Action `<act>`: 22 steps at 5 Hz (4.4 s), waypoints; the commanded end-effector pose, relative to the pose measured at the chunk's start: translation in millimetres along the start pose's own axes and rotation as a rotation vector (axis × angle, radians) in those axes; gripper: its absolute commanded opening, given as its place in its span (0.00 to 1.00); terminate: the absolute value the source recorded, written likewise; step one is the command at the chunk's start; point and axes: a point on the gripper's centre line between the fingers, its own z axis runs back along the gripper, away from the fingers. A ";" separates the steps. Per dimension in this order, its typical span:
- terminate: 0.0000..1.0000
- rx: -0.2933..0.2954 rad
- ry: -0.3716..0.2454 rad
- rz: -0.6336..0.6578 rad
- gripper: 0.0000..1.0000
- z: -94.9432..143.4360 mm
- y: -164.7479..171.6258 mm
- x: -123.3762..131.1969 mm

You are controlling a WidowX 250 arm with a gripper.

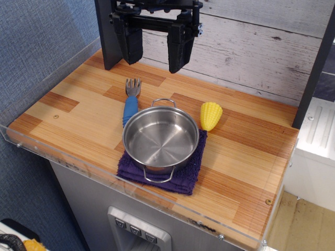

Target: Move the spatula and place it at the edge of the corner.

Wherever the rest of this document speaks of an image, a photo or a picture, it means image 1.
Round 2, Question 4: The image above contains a black right frame post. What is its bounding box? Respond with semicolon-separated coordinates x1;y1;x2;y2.
292;6;334;129

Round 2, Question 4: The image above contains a grey cabinet with button panel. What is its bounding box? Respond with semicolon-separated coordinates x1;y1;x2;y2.
51;162;239;250

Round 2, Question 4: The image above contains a yellow toy corn cob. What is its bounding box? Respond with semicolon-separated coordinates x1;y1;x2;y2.
200;102;223;131

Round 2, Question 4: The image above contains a stainless steel pot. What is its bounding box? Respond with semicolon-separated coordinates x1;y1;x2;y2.
122;99;200;183

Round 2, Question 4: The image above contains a white appliance at right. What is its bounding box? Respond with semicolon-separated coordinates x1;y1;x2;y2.
284;98;334;211

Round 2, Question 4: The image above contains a black braided cable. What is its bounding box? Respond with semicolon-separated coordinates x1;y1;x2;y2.
0;234;26;251

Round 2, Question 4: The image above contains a blue handled grey spatula fork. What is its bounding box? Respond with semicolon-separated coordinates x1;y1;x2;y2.
122;78;141;127

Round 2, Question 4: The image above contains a black frame post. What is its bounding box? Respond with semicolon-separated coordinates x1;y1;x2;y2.
292;6;334;129
94;0;122;70

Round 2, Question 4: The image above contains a black left frame post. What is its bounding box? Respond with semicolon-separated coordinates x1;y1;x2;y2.
94;0;122;70

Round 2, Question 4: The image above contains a purple folded cloth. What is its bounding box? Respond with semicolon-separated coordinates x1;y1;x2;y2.
117;129;207;195

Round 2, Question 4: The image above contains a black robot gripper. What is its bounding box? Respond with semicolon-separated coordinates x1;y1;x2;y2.
109;1;203;73

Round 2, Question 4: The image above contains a yellow object bottom left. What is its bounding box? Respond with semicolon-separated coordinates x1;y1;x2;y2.
23;239;47;251

